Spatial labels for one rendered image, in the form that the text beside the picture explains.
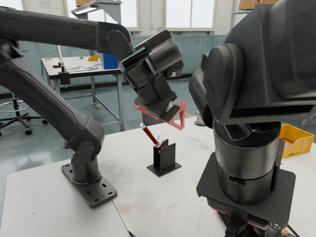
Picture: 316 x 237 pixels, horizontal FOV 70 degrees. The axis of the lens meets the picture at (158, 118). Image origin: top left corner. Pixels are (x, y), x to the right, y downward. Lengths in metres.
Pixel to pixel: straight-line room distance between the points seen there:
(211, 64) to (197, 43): 5.69
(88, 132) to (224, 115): 0.39
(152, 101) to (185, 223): 0.27
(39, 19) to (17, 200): 0.40
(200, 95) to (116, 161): 0.48
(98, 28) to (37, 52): 4.17
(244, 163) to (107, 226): 0.35
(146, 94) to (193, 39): 5.29
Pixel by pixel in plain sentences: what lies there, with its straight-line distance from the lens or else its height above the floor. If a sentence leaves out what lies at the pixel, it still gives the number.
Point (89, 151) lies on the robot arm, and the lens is 0.53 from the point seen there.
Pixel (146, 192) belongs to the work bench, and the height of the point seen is 0.75.
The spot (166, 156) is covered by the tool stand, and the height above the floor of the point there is 0.80.
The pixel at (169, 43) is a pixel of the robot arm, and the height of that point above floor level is 1.09.
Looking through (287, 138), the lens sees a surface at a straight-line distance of 0.92.
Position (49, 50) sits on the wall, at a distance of 4.63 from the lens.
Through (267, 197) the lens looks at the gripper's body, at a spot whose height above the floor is 0.94.
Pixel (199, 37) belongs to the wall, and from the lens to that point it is 5.89.
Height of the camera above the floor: 1.11
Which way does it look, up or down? 21 degrees down
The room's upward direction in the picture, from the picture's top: straight up
